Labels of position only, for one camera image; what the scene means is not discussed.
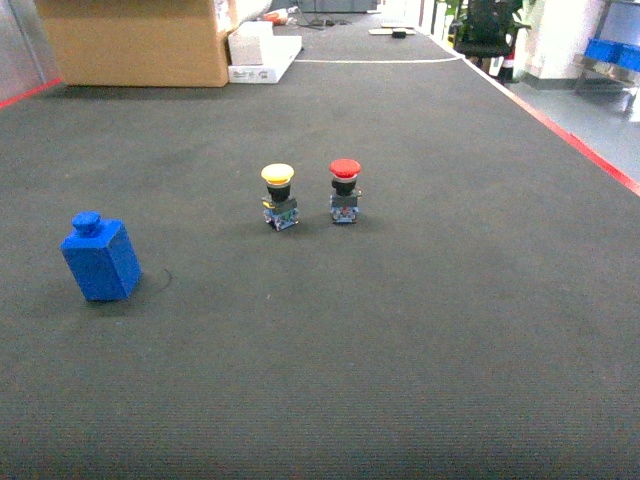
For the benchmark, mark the blue block part with knob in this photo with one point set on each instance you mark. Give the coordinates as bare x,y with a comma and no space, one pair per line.
101,257

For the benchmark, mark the red mushroom push button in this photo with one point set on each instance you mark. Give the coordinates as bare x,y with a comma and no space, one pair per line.
344,207

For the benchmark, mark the yellow mushroom push button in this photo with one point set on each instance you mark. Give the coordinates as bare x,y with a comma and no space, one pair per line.
280,209

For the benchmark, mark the white flat carton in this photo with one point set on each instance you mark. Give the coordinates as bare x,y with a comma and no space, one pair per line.
258,56

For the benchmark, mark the black office chair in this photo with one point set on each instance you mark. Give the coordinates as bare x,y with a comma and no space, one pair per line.
488,29

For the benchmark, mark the large cardboard box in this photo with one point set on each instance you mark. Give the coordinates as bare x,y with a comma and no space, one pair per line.
140,43

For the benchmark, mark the blue bins on far rack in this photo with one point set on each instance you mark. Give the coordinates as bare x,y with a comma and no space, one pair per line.
625,55

